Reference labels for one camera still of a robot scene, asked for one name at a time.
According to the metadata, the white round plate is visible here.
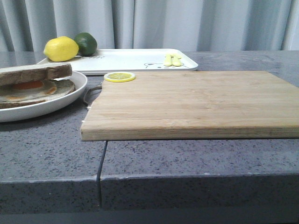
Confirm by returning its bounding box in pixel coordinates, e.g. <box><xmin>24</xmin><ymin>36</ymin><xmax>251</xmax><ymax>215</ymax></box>
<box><xmin>0</xmin><ymin>71</ymin><xmax>87</xmax><ymax>123</ymax></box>

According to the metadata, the bread slice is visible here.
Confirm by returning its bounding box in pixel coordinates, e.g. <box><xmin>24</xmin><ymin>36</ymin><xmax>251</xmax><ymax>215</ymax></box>
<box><xmin>0</xmin><ymin>63</ymin><xmax>72</xmax><ymax>86</ymax></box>
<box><xmin>0</xmin><ymin>79</ymin><xmax>75</xmax><ymax>109</ymax></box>

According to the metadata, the white rectangular tray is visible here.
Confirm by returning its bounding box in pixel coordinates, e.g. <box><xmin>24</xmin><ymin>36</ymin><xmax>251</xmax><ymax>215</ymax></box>
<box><xmin>36</xmin><ymin>48</ymin><xmax>199</xmax><ymax>76</ymax></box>

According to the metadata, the lemon slice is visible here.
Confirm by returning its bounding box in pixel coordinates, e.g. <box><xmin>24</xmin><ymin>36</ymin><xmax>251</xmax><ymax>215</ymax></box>
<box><xmin>104</xmin><ymin>71</ymin><xmax>136</xmax><ymax>83</ymax></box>

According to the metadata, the wooden cutting board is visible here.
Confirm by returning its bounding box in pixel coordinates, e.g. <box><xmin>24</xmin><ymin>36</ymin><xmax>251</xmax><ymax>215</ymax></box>
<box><xmin>81</xmin><ymin>71</ymin><xmax>299</xmax><ymax>141</ymax></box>

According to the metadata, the green lime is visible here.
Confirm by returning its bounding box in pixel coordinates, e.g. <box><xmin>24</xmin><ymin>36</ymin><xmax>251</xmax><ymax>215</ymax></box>
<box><xmin>74</xmin><ymin>32</ymin><xmax>98</xmax><ymax>56</ymax></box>

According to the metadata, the yellow lemon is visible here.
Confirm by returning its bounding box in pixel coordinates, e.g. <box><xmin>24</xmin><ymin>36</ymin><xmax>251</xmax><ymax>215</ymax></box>
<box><xmin>43</xmin><ymin>36</ymin><xmax>79</xmax><ymax>62</ymax></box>

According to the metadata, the fried egg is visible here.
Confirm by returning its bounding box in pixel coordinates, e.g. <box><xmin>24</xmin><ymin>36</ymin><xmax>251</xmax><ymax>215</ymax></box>
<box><xmin>0</xmin><ymin>80</ymin><xmax>57</xmax><ymax>102</ymax></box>

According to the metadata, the grey curtain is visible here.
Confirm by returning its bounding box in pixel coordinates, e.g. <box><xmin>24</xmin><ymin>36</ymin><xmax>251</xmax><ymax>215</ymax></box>
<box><xmin>0</xmin><ymin>0</ymin><xmax>299</xmax><ymax>51</ymax></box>

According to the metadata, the metal cutting board handle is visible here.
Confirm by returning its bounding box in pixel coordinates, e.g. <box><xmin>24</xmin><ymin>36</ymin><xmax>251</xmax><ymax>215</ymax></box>
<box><xmin>83</xmin><ymin>85</ymin><xmax>102</xmax><ymax>106</ymax></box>

